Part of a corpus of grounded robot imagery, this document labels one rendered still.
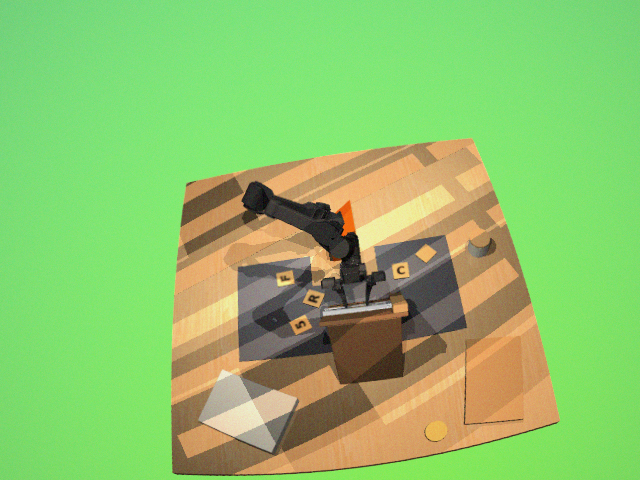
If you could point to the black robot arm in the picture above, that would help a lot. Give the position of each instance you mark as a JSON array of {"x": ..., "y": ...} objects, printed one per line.
[{"x": 325, "y": 226}]

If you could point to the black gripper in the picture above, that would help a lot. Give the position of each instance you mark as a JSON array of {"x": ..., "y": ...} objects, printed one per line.
[{"x": 336, "y": 284}]

